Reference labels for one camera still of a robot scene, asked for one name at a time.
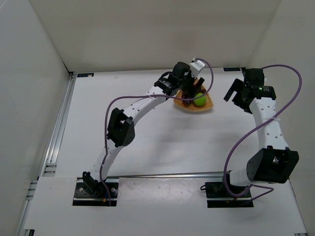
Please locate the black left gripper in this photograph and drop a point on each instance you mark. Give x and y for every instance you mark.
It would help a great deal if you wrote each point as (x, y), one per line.
(191, 84)

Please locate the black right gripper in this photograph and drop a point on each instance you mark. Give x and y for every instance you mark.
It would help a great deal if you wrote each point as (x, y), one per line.
(237, 96)

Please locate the purple fake grape bunch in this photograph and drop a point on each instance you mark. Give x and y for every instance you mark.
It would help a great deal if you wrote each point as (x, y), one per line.
(196, 91)

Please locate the green fake apple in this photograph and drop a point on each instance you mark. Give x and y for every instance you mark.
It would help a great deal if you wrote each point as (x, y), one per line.
(200, 100)

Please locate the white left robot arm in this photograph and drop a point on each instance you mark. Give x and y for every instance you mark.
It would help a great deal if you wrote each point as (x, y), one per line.
(119, 129)

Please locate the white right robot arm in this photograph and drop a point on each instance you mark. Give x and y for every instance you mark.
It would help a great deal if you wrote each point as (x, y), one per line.
(274, 161)

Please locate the woven triangular fruit basket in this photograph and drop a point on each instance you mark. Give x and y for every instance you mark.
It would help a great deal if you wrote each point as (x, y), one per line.
(190, 106)

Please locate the blue label right corner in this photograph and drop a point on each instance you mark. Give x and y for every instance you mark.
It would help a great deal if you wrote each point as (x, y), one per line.
(231, 69)

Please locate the blue label corner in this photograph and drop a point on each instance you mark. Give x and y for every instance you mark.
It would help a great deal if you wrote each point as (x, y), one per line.
(83, 75)
(231, 69)

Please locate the blue label left corner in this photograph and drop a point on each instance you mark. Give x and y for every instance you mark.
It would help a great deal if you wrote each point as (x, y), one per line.
(83, 75)

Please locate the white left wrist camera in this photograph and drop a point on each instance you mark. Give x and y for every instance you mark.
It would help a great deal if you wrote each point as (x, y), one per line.
(196, 66)

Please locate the aluminium table rail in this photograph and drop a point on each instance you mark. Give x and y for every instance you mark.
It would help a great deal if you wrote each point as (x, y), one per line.
(175, 175)

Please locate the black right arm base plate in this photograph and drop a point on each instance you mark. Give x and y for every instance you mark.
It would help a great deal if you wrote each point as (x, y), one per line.
(218, 197)

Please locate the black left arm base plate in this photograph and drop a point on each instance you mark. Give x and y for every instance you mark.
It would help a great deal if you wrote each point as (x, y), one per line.
(83, 196)

